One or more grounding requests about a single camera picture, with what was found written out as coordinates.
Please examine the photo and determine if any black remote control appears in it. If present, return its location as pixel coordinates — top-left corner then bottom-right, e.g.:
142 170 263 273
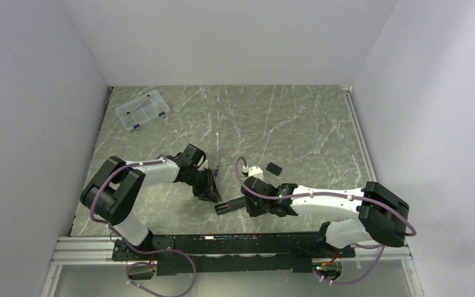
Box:
215 196 246 215

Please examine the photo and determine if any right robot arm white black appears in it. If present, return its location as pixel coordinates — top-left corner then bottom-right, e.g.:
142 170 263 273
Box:
240 176 416 257

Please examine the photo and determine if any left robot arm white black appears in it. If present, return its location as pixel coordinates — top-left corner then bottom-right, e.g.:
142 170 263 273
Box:
80 144 221 260

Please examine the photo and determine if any purple cable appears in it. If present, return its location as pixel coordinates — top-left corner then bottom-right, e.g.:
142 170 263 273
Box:
235 155 417 286
89 153 169 247

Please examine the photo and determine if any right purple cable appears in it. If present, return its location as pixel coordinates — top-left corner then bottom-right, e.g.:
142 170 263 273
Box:
235 155 417 286

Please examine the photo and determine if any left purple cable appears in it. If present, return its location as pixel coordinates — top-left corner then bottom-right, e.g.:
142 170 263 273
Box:
89 153 169 247

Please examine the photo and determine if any black remote battery cover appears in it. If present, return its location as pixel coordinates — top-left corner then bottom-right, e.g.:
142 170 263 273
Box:
266 162 283 176

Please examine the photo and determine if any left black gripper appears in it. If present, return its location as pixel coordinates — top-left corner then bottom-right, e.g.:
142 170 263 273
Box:
186 167 221 204

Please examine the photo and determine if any clear plastic organizer box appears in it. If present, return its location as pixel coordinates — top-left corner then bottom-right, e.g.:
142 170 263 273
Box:
114 90 170 132

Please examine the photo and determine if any aluminium side rail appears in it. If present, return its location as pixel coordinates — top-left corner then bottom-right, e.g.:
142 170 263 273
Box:
341 87 377 182

